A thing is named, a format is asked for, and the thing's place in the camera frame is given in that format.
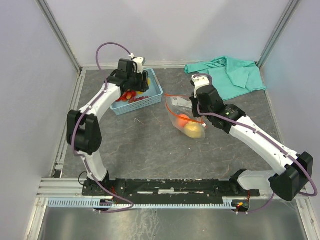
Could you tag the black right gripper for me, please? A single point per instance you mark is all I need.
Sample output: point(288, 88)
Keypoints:
point(195, 113)

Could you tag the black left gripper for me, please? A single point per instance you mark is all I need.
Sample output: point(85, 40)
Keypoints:
point(143, 86)

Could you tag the light blue plastic basket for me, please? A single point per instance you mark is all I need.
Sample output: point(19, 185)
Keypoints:
point(155, 94)

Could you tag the clear orange zip bag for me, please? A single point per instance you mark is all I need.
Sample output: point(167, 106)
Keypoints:
point(180, 112)

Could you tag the yellow lemon fruit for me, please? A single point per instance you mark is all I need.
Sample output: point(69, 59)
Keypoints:
point(194, 130)

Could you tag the orange peach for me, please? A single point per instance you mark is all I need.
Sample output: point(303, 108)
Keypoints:
point(182, 120)

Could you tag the yellow mango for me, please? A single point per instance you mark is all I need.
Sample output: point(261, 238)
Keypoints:
point(149, 84)

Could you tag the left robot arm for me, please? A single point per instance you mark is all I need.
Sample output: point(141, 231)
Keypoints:
point(83, 125)

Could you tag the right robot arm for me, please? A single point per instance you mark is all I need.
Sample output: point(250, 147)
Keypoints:
point(290, 170)

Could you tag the red strawberries with leaf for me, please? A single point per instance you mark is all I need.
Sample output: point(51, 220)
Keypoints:
point(127, 96)

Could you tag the purple grapes bunch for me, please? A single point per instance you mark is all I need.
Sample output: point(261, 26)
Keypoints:
point(136, 99)

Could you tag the teal cloth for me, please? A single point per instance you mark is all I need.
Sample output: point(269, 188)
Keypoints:
point(232, 77)

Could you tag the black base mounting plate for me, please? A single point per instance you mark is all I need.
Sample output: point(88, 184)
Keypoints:
point(176, 191)

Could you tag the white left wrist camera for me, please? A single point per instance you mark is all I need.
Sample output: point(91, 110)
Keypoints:
point(138, 63)

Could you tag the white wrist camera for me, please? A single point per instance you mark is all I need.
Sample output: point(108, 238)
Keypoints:
point(138, 63)
point(200, 80)

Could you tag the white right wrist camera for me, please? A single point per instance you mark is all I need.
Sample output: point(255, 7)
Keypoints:
point(200, 80)

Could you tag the light blue cable duct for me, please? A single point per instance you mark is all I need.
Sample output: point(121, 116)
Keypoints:
point(99, 204)

